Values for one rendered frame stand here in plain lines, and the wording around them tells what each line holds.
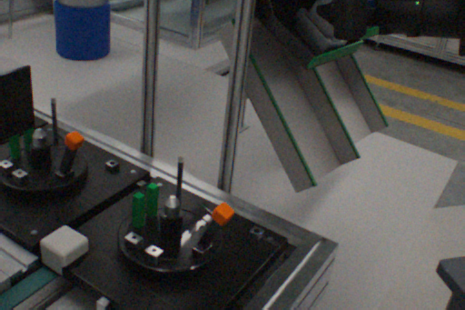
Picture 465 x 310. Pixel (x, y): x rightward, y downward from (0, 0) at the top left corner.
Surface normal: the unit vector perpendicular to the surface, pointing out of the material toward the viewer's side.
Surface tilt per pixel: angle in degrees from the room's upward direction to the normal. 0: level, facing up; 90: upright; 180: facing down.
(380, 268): 0
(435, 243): 0
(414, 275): 0
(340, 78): 45
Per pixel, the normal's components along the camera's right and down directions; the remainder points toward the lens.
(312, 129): 0.59, -0.33
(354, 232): 0.11, -0.87
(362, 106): -0.68, 0.29
